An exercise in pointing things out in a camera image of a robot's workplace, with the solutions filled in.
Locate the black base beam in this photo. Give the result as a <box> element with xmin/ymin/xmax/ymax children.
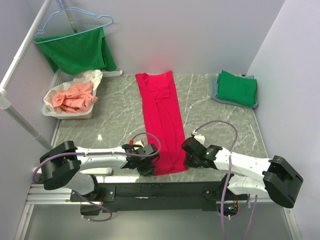
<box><xmin>69</xmin><ymin>180</ymin><xmax>253</xmax><ymax>216</ymax></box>

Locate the hanging green t-shirt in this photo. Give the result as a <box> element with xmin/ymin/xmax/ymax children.
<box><xmin>34</xmin><ymin>27</ymin><xmax>117</xmax><ymax>76</ymax></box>

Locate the folded grey-blue t-shirt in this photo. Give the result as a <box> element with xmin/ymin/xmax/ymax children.
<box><xmin>209</xmin><ymin>75</ymin><xmax>259</xmax><ymax>109</ymax></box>

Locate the red t-shirt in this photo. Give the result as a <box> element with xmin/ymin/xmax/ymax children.
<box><xmin>135</xmin><ymin>71</ymin><xmax>188</xmax><ymax>176</ymax></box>

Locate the white laundry basket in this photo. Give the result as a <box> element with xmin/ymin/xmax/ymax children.
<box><xmin>41</xmin><ymin>70</ymin><xmax>103</xmax><ymax>120</ymax></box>

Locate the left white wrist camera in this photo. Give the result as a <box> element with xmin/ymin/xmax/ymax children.
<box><xmin>129</xmin><ymin>139</ymin><xmax>145</xmax><ymax>148</ymax></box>

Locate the peach t-shirt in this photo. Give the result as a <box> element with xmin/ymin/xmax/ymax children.
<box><xmin>51</xmin><ymin>82</ymin><xmax>98</xmax><ymax>114</ymax></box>

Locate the light blue wire hanger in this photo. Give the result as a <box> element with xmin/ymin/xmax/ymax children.
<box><xmin>32</xmin><ymin>0</ymin><xmax>114</xmax><ymax>45</ymax></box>

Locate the aluminium rail frame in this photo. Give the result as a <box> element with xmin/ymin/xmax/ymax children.
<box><xmin>14</xmin><ymin>184</ymin><xmax>302</xmax><ymax>240</ymax></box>

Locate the folded green t-shirt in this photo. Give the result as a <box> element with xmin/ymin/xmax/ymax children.
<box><xmin>217</xmin><ymin>70</ymin><xmax>258</xmax><ymax>108</ymax></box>

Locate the white clothes rack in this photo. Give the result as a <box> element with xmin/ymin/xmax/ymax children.
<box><xmin>0</xmin><ymin>0</ymin><xmax>123</xmax><ymax>176</ymax></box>

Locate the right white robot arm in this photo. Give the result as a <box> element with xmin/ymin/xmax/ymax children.
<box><xmin>181</xmin><ymin>137</ymin><xmax>304</xmax><ymax>209</ymax></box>

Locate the white cloth in basket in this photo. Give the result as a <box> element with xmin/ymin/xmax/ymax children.
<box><xmin>43</xmin><ymin>70</ymin><xmax>103</xmax><ymax>114</ymax></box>

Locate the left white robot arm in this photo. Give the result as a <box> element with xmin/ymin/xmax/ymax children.
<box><xmin>36</xmin><ymin>141</ymin><xmax>160</xmax><ymax>201</ymax></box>

